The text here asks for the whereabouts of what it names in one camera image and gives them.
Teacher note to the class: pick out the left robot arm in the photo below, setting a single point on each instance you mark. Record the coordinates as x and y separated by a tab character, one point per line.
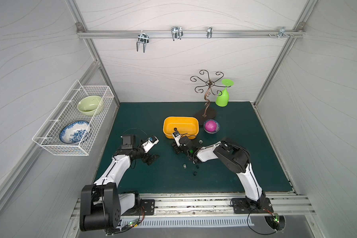
102	206

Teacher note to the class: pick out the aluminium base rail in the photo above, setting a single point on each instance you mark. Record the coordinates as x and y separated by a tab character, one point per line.
169	205

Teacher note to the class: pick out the white wire basket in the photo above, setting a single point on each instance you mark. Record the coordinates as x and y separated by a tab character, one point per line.
66	112

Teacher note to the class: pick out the metal double hook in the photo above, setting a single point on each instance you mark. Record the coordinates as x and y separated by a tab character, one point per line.
177	33
142	41

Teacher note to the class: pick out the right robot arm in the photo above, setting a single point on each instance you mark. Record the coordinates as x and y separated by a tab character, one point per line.
233	156

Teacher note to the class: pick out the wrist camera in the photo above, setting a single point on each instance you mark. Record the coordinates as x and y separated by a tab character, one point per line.
177	137
149	143

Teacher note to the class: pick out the brown metal cup stand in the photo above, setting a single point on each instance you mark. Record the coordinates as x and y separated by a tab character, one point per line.
209	88

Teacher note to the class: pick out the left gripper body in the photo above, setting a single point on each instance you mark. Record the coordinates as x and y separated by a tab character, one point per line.
148	156

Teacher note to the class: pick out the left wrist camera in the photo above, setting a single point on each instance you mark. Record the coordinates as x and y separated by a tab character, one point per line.
149	143

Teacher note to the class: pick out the white vent grille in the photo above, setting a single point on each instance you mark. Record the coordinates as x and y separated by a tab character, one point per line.
196	222

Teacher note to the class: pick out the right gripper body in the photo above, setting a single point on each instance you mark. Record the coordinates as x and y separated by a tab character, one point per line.
180	146

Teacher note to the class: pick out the metal hook right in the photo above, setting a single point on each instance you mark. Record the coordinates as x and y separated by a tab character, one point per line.
281	34

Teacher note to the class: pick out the yellow plastic storage box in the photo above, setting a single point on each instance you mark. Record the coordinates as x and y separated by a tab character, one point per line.
184	125

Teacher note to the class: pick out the magenta ball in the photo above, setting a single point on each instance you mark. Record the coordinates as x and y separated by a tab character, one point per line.
210	126

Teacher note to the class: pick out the metal double hook middle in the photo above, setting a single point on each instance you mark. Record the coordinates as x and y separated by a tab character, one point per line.
177	33

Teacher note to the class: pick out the green ceramic bowl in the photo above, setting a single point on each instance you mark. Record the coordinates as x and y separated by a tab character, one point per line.
91	105

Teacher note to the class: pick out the small blue patterned bowl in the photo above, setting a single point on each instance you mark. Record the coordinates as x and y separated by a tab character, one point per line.
218	127

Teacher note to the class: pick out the metal double hook left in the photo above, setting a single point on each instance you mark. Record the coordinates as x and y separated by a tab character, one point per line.
142	41

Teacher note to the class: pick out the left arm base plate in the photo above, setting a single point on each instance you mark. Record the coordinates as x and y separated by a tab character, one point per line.
147	206

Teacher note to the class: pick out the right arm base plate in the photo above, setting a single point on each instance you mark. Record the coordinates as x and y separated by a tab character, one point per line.
241	206

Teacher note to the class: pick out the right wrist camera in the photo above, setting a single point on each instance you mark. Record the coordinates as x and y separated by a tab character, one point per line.
177	137

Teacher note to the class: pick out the green plastic goblet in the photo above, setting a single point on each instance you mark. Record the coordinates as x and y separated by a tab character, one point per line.
222	99

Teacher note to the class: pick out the blue white patterned plate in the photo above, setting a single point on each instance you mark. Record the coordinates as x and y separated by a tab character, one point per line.
74	132

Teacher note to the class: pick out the aluminium top rail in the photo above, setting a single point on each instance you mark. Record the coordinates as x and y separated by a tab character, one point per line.
187	34

